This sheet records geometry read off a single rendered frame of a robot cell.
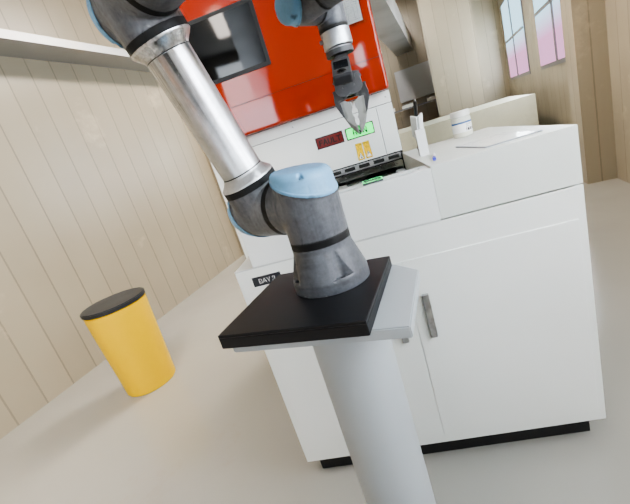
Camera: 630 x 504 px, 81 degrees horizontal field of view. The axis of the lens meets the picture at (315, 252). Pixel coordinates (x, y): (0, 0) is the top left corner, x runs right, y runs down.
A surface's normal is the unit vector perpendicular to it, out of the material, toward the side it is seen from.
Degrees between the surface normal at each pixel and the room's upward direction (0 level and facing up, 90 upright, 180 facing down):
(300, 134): 90
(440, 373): 90
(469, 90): 90
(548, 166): 90
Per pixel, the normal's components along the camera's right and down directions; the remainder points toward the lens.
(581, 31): -0.30, 0.36
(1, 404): 0.91, -0.18
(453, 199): -0.11, 0.31
